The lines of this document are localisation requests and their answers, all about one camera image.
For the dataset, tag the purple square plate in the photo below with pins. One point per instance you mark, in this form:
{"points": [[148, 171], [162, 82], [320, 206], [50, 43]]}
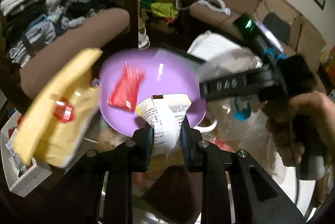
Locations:
{"points": [[165, 73]]}

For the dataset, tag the green bag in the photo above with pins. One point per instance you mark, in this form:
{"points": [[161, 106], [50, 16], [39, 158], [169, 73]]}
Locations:
{"points": [[164, 10]]}

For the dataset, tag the white yellow printed sachet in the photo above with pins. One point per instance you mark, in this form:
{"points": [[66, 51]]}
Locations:
{"points": [[165, 115]]}

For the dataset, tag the person right hand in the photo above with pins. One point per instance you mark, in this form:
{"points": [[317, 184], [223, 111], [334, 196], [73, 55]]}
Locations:
{"points": [[292, 122]]}

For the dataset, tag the dark brown wallet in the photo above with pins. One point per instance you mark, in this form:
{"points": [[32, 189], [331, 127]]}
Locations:
{"points": [[176, 196]]}

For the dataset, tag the red ketchup sachet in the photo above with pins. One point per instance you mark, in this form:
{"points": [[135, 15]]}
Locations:
{"points": [[124, 95]]}

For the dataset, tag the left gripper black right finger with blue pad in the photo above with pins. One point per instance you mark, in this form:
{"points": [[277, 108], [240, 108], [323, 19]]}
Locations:
{"points": [[203, 156]]}

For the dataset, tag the brown three-seat sofa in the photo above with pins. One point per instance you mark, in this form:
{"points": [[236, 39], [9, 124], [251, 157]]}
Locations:
{"points": [[304, 37]]}

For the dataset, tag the white pole stand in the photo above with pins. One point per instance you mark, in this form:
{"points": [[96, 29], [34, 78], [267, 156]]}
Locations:
{"points": [[140, 4]]}

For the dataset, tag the black cushion on sofa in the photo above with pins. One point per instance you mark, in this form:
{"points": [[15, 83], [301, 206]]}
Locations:
{"points": [[280, 29]]}

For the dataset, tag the white headset on sofa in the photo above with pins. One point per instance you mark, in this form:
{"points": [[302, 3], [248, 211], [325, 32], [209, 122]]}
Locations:
{"points": [[216, 5]]}

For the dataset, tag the pile of folded clothes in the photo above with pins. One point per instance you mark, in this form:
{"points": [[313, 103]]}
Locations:
{"points": [[31, 25]]}

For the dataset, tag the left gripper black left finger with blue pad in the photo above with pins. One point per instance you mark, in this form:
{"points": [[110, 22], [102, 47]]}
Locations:
{"points": [[131, 156]]}

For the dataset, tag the brown armchair sofa left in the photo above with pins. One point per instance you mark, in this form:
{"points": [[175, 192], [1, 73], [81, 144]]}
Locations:
{"points": [[108, 30]]}

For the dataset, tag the white table mat cloth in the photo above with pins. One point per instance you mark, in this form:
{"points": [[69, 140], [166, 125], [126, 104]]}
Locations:
{"points": [[221, 56]]}

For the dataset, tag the white storage box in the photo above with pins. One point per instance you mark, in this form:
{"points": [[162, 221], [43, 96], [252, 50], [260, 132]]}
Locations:
{"points": [[21, 178]]}

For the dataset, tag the yellow snack bag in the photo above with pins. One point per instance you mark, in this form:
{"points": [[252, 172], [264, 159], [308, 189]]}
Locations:
{"points": [[55, 123]]}

